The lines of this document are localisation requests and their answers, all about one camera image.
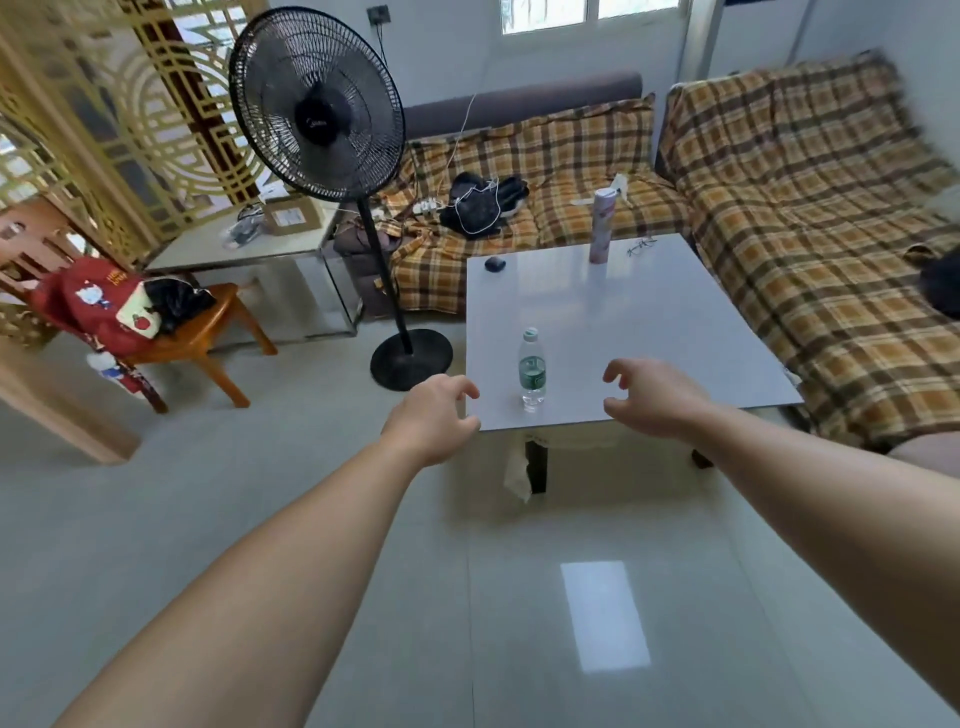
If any person's right hand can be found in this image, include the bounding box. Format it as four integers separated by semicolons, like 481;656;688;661
602;357;714;441

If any person's left hand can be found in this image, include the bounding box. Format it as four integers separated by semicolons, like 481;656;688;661
380;374;482;470

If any person's right forearm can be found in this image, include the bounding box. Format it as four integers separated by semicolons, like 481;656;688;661
678;401;960;714

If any person's left forearm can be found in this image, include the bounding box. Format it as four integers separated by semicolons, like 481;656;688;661
52;435;432;728

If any beige tissue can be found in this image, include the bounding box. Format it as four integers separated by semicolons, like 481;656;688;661
502;435;537;504

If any white square table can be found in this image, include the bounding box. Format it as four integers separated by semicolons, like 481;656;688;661
465;233;804;495

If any clear plastic water bottle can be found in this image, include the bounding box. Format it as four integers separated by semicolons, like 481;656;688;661
517;327;548;414

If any pink spray can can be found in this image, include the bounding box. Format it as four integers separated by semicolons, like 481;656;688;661
588;187;618;265

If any black bag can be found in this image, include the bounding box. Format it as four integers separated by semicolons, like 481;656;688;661
438;171;531;241

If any plaid covered sofa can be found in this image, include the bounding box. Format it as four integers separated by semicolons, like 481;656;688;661
656;51;960;478
333;72;691;320

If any white side table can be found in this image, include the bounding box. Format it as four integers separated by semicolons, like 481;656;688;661
142;196;361;350

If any cardboard box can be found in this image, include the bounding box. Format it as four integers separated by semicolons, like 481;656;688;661
260;196;331;237

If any wooden chair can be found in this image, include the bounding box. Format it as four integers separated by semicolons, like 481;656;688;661
0;196;279;415

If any black cloth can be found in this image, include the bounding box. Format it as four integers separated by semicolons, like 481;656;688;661
144;277;218;336

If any black object on sofa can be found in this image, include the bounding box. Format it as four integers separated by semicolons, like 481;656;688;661
919;247;960;320

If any black standing fan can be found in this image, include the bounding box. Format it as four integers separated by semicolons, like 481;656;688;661
228;6;455;393

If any red cartoon bag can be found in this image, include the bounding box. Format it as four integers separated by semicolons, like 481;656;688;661
30;256;162;357

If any window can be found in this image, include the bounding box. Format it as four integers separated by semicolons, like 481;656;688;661
498;0;691;37

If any golden lattice screen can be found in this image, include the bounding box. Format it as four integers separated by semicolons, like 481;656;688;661
0;0;271;350

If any white cable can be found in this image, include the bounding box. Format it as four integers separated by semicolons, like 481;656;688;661
442;93;502;237

